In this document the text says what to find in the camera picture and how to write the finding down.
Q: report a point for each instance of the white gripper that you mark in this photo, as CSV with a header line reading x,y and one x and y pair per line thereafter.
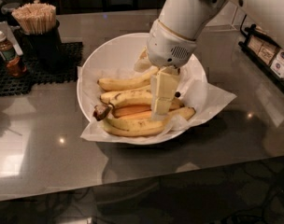
x,y
167,48

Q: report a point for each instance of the single yellow banana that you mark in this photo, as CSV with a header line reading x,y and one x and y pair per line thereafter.
x,y
115,84

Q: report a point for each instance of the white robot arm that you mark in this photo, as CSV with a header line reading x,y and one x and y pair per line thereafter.
x,y
187,18

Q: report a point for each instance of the spotted yellow banana bunch top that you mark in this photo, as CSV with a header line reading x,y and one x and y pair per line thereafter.
x,y
138,97

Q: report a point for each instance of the orange inner banana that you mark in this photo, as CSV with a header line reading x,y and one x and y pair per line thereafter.
x,y
132,112

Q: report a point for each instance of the front lower yellow banana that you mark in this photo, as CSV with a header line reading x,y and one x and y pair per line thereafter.
x,y
150,123

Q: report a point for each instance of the bottom yellow banana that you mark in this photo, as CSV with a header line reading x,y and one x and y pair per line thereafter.
x,y
110,129

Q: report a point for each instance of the white paper liner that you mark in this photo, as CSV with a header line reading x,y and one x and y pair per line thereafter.
x,y
207,100

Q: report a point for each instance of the clear acrylic sign holder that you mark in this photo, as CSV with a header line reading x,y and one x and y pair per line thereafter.
x,y
229,18

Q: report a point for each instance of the black condiment rack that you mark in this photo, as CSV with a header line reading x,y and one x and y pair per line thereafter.
x,y
261,49

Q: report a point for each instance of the black cup holder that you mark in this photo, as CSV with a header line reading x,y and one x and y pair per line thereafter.
x,y
48,49

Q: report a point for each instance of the white creamer cups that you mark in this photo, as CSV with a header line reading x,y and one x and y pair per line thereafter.
x,y
277,65

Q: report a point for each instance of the wooden stir sticks bundle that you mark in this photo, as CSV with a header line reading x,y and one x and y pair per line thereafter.
x,y
35,18

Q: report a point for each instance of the small brown sauce bottle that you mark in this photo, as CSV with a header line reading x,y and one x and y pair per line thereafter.
x,y
13,61

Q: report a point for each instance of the black rubber mesh mat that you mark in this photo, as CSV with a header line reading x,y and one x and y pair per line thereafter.
x,y
35,75

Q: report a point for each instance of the dark lidded jar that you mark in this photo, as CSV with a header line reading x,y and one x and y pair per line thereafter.
x,y
6,12

